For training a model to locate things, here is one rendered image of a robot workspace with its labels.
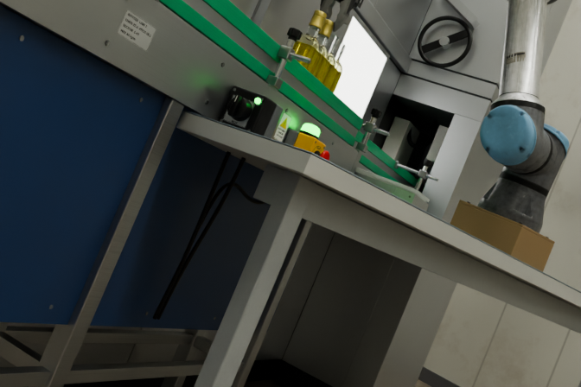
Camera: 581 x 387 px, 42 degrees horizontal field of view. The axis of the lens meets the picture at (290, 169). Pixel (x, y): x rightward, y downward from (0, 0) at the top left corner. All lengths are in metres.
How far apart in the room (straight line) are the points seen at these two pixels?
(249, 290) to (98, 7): 0.48
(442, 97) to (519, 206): 1.30
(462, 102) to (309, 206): 1.83
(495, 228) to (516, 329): 2.92
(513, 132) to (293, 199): 0.63
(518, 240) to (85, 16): 1.04
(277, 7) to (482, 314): 3.06
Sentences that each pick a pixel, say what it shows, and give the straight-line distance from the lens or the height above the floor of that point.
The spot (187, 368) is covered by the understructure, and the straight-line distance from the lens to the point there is 1.76.
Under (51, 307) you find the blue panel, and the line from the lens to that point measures 1.32.
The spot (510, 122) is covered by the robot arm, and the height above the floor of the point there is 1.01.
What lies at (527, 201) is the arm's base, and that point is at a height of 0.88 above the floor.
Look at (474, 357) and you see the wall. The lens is 4.72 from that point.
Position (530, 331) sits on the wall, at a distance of 4.60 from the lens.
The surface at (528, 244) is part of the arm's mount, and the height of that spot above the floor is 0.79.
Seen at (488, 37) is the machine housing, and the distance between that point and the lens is 3.06.
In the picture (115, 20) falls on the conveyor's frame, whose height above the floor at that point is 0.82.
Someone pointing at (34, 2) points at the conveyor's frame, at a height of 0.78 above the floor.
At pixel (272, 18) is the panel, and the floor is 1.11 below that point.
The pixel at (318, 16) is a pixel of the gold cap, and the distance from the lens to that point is 2.00.
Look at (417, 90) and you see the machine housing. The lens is 3.04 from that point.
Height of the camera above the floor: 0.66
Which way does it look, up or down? 3 degrees up
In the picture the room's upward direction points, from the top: 23 degrees clockwise
